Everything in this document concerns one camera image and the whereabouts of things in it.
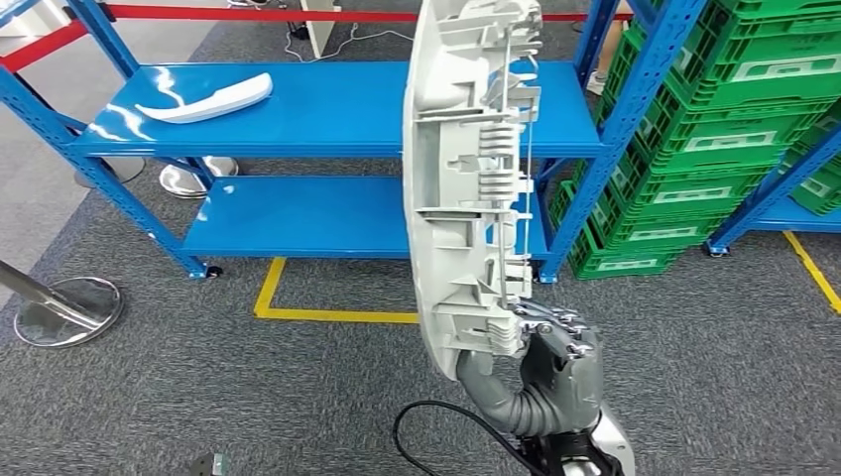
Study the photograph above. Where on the white desk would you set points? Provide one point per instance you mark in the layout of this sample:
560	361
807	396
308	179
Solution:
322	29

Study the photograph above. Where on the silver plastic wheel hubcap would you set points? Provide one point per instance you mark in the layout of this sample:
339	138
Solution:
440	197

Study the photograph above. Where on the blue metal shelf rack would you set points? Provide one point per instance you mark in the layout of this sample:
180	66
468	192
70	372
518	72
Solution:
788	213
328	105

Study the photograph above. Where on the black stanchion with chrome base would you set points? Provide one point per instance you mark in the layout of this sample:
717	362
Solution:
197	180

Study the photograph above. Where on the grey stanchion base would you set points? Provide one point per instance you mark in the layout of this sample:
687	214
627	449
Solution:
108	172

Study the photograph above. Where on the person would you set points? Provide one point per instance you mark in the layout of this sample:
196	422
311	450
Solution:
611	52

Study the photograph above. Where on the green plastic crate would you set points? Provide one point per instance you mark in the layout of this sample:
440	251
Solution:
729	141
627	265
782	16
815	187
693	195
663	233
782	67

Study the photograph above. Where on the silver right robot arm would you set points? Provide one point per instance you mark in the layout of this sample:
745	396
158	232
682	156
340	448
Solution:
617	447

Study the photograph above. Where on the white curved plastic trim part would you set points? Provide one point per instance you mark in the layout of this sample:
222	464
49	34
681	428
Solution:
210	102

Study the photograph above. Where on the black robot foot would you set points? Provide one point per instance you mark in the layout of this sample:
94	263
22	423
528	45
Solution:
209	465

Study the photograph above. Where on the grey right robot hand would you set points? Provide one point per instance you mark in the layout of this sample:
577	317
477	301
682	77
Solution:
565	381

